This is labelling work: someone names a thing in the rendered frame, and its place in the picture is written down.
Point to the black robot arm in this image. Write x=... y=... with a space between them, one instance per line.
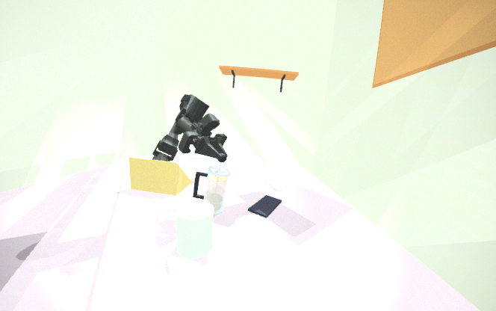
x=191 y=111

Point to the glass coffee press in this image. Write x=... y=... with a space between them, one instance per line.
x=217 y=180

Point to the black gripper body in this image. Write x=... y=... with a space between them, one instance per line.
x=192 y=137

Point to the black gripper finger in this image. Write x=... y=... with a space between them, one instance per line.
x=204 y=148
x=218 y=147

